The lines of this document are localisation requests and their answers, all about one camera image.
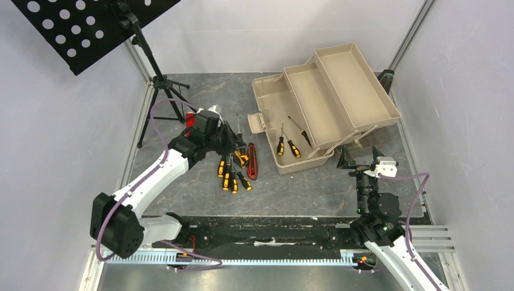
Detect beige plastic tool box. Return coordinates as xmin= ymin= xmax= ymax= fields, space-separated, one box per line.
xmin=248 ymin=42 xmax=401 ymax=175

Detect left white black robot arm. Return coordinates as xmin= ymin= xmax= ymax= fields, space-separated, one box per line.
xmin=90 ymin=105 xmax=240 ymax=261

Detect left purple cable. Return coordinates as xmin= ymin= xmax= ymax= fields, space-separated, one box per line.
xmin=95 ymin=98 xmax=224 ymax=273

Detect screwdriver yellow black sideways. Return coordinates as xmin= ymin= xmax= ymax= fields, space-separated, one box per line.
xmin=276 ymin=124 xmax=285 ymax=156

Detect red black utility knife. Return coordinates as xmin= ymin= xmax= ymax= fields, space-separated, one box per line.
xmin=247 ymin=142 xmax=258 ymax=181

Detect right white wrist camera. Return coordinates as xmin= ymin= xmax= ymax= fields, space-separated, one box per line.
xmin=364 ymin=156 xmax=398 ymax=178

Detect screwdriver yellow black extra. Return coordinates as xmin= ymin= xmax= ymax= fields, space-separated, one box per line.
xmin=284 ymin=132 xmax=301 ymax=159

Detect black metronome clear cover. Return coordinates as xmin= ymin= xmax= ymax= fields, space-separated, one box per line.
xmin=377 ymin=69 xmax=395 ymax=95

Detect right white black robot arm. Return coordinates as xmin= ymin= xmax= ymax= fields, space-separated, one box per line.
xmin=337 ymin=146 xmax=448 ymax=290

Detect screwdriver black handle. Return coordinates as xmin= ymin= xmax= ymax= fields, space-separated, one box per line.
xmin=288 ymin=116 xmax=312 ymax=147

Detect aluminium frame rail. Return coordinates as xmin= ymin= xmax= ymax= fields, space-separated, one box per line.
xmin=78 ymin=40 xmax=193 ymax=291

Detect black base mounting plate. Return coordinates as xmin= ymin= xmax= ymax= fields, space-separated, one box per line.
xmin=172 ymin=216 xmax=367 ymax=259

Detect black perforated music stand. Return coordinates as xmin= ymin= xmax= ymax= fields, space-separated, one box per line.
xmin=14 ymin=1 xmax=189 ymax=123

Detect red cylindrical object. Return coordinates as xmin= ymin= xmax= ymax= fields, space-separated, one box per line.
xmin=185 ymin=112 xmax=196 ymax=127

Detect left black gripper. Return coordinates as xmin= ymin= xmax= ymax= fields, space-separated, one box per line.
xmin=205 ymin=121 xmax=245 ymax=156

